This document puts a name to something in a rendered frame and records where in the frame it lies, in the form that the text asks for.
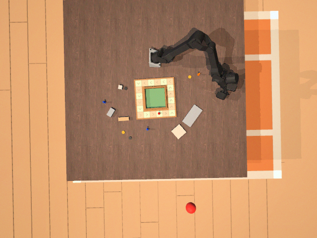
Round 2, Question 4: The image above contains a beige flat square tile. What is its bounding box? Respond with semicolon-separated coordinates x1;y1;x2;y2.
172;125;186;139

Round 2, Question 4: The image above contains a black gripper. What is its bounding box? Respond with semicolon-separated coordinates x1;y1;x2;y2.
216;83;229;100

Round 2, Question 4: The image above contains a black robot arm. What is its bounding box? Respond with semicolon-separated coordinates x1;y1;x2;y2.
151;30;239;92

